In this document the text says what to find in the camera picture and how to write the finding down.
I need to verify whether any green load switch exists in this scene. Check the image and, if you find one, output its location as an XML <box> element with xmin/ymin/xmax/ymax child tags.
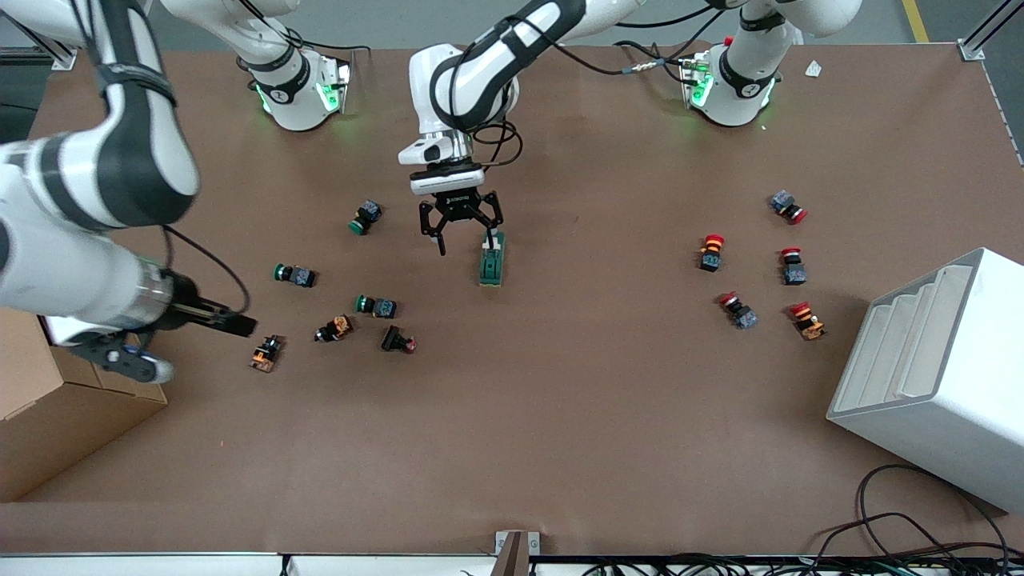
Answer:
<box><xmin>478</xmin><ymin>229</ymin><xmax>508</xmax><ymax>288</ymax></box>

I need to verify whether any brown cardboard box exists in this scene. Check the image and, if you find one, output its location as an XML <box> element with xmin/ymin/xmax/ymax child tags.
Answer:
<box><xmin>0</xmin><ymin>308</ymin><xmax>169</xmax><ymax>503</ymax></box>

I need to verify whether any brown table cover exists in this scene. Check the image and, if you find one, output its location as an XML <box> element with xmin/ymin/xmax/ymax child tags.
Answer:
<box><xmin>0</xmin><ymin>40</ymin><xmax>1024</xmax><ymax>557</ymax></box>

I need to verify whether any red button clear blue body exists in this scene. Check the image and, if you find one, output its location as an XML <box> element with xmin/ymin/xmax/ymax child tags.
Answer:
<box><xmin>717</xmin><ymin>291</ymin><xmax>759</xmax><ymax>330</ymax></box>

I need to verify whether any red button orange body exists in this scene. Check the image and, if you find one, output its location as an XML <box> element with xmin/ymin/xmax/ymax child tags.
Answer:
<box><xmin>790</xmin><ymin>301</ymin><xmax>828</xmax><ymax>342</ymax></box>

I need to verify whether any white slotted storage bin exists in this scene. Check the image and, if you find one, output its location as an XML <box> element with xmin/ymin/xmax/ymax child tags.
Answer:
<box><xmin>826</xmin><ymin>247</ymin><xmax>1024</xmax><ymax>514</ymax></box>

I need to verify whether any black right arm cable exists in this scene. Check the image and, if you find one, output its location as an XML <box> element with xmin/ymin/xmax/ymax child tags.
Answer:
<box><xmin>164</xmin><ymin>226</ymin><xmax>250</xmax><ymax>314</ymax></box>

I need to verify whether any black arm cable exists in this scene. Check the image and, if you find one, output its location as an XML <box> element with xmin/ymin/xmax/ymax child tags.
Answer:
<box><xmin>164</xmin><ymin>226</ymin><xmax>250</xmax><ymax>314</ymax></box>
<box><xmin>552</xmin><ymin>36</ymin><xmax>721</xmax><ymax>81</ymax></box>

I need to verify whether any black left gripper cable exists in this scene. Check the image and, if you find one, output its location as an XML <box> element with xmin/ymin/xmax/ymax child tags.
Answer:
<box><xmin>472</xmin><ymin>120</ymin><xmax>525</xmax><ymax>169</ymax></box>

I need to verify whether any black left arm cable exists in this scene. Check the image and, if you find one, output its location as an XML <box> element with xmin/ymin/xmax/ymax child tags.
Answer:
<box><xmin>552</xmin><ymin>36</ymin><xmax>721</xmax><ymax>81</ymax></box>

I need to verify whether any aluminium frame profile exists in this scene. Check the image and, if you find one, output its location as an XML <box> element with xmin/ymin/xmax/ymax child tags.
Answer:
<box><xmin>0</xmin><ymin>16</ymin><xmax>78</xmax><ymax>71</ymax></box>
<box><xmin>958</xmin><ymin>0</ymin><xmax>1024</xmax><ymax>62</ymax></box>

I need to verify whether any grey metal table bracket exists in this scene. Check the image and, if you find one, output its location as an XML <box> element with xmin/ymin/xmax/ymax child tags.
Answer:
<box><xmin>494</xmin><ymin>530</ymin><xmax>541</xmax><ymax>576</ymax></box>

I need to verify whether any black cable bundle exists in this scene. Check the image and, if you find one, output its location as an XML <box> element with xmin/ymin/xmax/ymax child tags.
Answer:
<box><xmin>580</xmin><ymin>554</ymin><xmax>1024</xmax><ymax>576</ymax></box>

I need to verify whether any black looped floor cable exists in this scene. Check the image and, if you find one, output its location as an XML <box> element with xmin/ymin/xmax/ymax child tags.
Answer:
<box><xmin>856</xmin><ymin>464</ymin><xmax>1010</xmax><ymax>561</ymax></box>

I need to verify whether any black thin floor cable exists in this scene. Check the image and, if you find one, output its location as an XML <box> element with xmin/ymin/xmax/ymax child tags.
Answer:
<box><xmin>812</xmin><ymin>512</ymin><xmax>1024</xmax><ymax>565</ymax></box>

